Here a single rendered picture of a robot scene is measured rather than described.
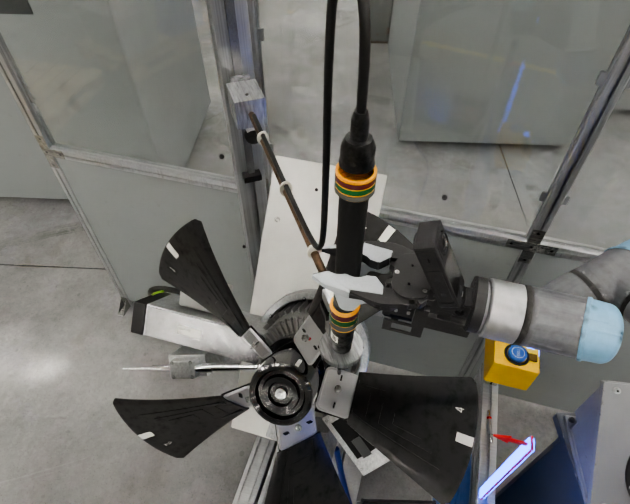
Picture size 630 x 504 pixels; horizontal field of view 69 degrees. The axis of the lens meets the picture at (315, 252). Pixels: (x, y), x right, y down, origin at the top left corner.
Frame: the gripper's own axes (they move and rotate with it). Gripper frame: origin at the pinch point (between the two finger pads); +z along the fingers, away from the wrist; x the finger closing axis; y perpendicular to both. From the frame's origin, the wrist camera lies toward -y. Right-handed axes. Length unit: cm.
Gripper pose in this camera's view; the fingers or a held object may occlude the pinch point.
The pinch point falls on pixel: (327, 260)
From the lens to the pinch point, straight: 59.9
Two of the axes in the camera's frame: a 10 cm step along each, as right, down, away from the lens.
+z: -9.6, -2.1, 1.8
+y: 0.0, 6.6, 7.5
